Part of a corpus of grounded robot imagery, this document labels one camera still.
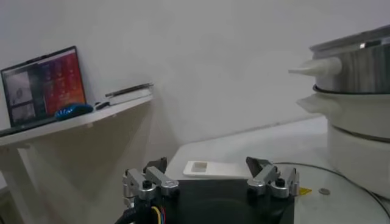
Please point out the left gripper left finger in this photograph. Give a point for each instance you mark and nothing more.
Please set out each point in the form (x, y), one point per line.
(152, 179)

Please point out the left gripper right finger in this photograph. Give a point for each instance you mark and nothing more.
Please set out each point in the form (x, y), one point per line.
(268, 176)

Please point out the stainless steel steamer basket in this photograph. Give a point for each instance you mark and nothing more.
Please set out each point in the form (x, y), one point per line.
(359, 70)

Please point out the round glass pot lid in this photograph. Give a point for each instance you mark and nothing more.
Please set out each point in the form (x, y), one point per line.
(335, 207)

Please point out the white side desk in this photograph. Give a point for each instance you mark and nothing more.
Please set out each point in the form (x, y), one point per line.
(76, 158)

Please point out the black flat hard drive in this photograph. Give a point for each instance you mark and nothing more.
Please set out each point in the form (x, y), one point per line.
(128, 89)

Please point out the white electric pot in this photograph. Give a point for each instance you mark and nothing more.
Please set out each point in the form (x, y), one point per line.
(359, 146)

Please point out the blue computer mouse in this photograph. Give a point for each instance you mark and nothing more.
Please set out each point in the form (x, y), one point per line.
(73, 110)

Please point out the black laptop red screen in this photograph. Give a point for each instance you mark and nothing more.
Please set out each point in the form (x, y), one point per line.
(45, 88)

